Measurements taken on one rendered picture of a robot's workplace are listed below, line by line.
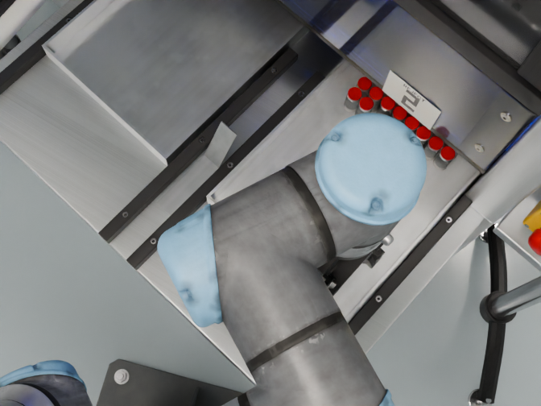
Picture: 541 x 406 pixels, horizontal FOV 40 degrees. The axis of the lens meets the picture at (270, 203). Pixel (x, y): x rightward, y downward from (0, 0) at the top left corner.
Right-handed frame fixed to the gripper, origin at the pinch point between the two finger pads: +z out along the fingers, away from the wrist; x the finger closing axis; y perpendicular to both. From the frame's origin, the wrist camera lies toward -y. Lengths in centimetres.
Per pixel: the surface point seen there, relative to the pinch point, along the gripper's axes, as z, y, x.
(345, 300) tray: 21.5, -0.7, 4.7
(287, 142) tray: 21.8, -12.6, -17.1
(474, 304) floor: 110, -40, 30
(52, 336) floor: 110, 39, -44
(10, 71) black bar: 20, 8, -54
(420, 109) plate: 8.0, -23.6, -4.5
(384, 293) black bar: 19.7, -4.6, 8.0
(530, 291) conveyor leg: 71, -38, 32
